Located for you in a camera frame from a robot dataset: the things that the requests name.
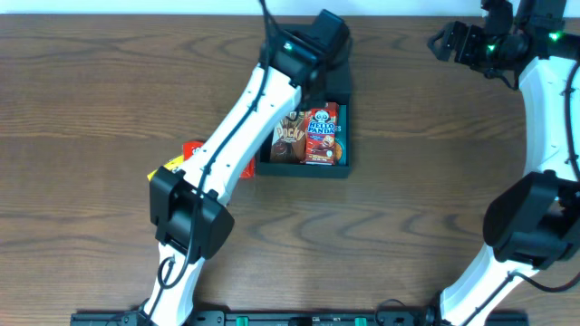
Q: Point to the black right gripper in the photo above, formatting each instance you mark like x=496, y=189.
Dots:
x=470, y=33

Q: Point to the red Hello Panda box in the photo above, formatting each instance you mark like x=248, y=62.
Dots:
x=320, y=128

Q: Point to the brown Pocky box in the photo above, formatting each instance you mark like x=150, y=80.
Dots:
x=288, y=143

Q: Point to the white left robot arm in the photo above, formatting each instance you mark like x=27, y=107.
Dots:
x=188, y=203

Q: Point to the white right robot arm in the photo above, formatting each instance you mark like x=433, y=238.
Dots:
x=535, y=223

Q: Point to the teal Chunkies cookie box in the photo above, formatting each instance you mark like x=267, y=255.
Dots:
x=340, y=152

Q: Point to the red Hacks candy bag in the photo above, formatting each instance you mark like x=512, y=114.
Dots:
x=189, y=148

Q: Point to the yellow Hacks candy bag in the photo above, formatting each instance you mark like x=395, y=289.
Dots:
x=170, y=165

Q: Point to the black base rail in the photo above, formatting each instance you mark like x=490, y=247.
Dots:
x=392, y=317

